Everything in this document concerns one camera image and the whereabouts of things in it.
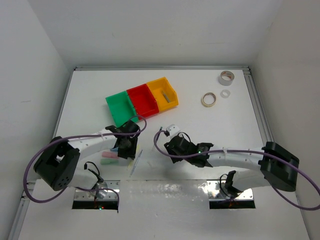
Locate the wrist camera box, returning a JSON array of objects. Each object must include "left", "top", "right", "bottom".
[
  {"left": 128, "top": 147, "right": 140, "bottom": 161},
  {"left": 164, "top": 124, "right": 181, "bottom": 139}
]

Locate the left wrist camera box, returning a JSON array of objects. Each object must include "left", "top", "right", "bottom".
[{"left": 128, "top": 147, "right": 140, "bottom": 161}]

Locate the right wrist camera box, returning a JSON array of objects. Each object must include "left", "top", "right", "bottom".
[{"left": 164, "top": 124, "right": 181, "bottom": 139}]

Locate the blue pen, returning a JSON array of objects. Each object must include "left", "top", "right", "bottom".
[{"left": 129, "top": 150, "right": 143, "bottom": 177}]

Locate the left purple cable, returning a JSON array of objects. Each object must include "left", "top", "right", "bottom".
[{"left": 23, "top": 114, "right": 148, "bottom": 203}]

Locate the green plastic bin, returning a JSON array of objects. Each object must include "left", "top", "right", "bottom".
[{"left": 105, "top": 91, "right": 139, "bottom": 127}]

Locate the green eraser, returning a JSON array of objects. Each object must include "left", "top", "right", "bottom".
[{"left": 100, "top": 158, "right": 119, "bottom": 166}]

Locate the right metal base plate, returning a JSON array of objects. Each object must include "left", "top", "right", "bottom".
[{"left": 206, "top": 180, "right": 254, "bottom": 202}]

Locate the yellow plastic bin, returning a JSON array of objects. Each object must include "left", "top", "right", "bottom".
[{"left": 146, "top": 77, "right": 179, "bottom": 112}]

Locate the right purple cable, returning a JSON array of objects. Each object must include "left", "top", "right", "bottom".
[{"left": 153, "top": 130, "right": 320, "bottom": 211}]

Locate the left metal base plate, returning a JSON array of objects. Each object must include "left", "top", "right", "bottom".
[{"left": 74, "top": 180, "right": 120, "bottom": 202}]

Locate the red plastic bin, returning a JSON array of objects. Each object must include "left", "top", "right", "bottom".
[{"left": 127, "top": 84, "right": 159, "bottom": 118}]

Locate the purple cable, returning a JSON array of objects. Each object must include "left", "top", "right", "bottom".
[
  {"left": 23, "top": 114, "right": 148, "bottom": 203},
  {"left": 153, "top": 130, "right": 320, "bottom": 211}
]

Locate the large white tape roll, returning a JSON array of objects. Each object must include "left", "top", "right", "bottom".
[{"left": 218, "top": 71, "right": 235, "bottom": 87}]

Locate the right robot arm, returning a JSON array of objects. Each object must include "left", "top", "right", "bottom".
[{"left": 164, "top": 135, "right": 300, "bottom": 197}]

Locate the pink eraser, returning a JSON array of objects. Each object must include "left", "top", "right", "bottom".
[{"left": 101, "top": 151, "right": 119, "bottom": 159}]

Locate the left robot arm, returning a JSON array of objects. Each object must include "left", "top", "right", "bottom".
[{"left": 33, "top": 120, "right": 141, "bottom": 191}]

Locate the metal base plate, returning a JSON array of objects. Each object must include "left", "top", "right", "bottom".
[
  {"left": 206, "top": 180, "right": 254, "bottom": 202},
  {"left": 74, "top": 180, "right": 120, "bottom": 202}
]

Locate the small white tape roll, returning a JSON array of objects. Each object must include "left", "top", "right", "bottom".
[{"left": 220, "top": 89, "right": 231, "bottom": 99}]

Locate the yellow pen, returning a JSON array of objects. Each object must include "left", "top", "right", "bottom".
[{"left": 127, "top": 144, "right": 141, "bottom": 170}]

